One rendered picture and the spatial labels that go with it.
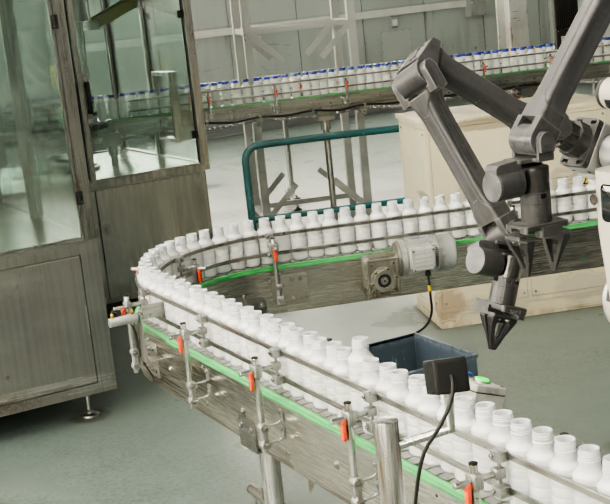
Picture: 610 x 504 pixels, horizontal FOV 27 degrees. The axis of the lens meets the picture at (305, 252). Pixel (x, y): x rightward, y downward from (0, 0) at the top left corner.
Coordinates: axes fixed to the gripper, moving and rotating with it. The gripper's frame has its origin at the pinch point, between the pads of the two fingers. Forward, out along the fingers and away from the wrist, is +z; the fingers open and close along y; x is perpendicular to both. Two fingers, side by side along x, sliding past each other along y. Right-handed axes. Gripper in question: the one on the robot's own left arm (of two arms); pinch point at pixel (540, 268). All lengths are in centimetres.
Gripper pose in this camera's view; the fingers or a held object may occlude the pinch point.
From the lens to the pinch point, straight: 240.9
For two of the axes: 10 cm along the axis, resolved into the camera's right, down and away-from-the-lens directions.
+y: 8.8, -1.8, 4.4
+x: -4.7, -1.3, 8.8
